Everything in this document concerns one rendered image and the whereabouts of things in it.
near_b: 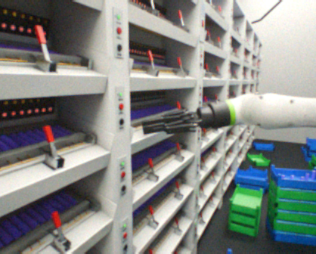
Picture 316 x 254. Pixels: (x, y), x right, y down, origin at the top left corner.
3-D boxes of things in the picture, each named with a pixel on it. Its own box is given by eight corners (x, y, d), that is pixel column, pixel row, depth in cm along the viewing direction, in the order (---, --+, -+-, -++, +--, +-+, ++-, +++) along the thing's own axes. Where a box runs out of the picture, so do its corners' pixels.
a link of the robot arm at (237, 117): (257, 120, 89) (254, 91, 88) (276, 124, 77) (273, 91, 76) (221, 126, 88) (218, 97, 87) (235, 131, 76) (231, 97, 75)
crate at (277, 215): (311, 209, 171) (312, 199, 170) (323, 224, 152) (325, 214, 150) (267, 204, 178) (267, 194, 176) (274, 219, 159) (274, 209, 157)
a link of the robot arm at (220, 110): (221, 94, 84) (231, 104, 76) (220, 122, 89) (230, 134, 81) (204, 97, 83) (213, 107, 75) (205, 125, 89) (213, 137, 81)
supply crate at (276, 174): (314, 178, 167) (316, 167, 165) (328, 190, 148) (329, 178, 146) (270, 175, 173) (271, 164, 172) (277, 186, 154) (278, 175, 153)
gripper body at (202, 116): (213, 131, 80) (187, 136, 80) (206, 119, 87) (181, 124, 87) (213, 112, 76) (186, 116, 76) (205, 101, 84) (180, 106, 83)
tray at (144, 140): (193, 125, 126) (199, 108, 123) (127, 156, 73) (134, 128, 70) (161, 112, 133) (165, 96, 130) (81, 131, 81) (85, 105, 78)
